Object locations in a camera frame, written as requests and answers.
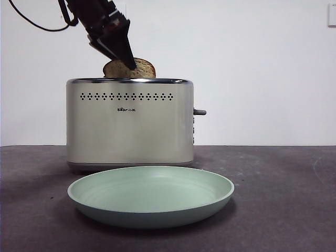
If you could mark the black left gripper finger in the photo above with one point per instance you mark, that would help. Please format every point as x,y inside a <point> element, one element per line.
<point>120,44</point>
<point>103,51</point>

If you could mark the toasted bread slice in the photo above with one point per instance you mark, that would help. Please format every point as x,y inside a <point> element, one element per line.
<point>144,69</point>

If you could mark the pale green round plate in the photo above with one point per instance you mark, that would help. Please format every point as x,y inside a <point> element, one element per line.
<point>151,195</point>

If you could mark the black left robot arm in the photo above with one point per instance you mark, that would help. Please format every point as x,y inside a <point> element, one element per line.
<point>89,13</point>

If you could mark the cream and steel toaster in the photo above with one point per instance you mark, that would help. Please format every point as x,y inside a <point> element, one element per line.
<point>131,136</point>

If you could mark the grey toaster lever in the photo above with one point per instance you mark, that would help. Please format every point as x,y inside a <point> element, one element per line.
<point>200,112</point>

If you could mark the white wall switch plate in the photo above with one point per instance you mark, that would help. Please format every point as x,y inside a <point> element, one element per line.
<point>332,15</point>

